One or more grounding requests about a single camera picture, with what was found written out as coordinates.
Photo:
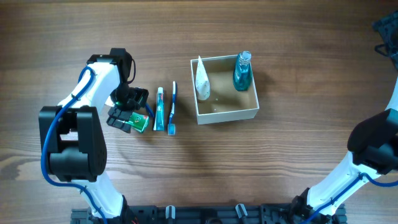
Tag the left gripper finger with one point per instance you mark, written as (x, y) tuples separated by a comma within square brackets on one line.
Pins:
[(116, 123), (116, 113)]

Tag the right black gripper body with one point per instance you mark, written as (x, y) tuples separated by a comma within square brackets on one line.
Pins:
[(389, 35)]

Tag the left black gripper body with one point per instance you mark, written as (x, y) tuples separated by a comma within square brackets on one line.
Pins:
[(129, 98)]

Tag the green white soap packet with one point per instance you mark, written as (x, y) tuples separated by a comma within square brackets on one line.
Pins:
[(138, 121)]

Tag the white green-leaf lotion tube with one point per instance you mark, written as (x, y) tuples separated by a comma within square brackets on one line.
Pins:
[(202, 83)]

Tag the teal mouthwash bottle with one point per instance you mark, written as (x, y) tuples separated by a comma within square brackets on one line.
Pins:
[(242, 77)]

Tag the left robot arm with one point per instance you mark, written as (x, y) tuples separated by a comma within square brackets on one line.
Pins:
[(74, 152)]

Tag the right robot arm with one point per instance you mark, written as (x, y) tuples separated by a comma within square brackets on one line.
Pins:
[(372, 152)]

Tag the blue disposable razor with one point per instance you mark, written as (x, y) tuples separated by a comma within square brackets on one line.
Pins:
[(149, 110)]

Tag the teal white toothpaste tube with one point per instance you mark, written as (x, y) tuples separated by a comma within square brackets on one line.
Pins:
[(159, 114)]

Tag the blue white toothbrush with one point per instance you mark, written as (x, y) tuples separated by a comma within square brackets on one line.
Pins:
[(171, 126)]

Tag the white open cardboard box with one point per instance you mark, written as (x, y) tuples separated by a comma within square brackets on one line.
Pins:
[(225, 102)]

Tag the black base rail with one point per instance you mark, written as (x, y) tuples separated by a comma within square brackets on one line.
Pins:
[(265, 213)]

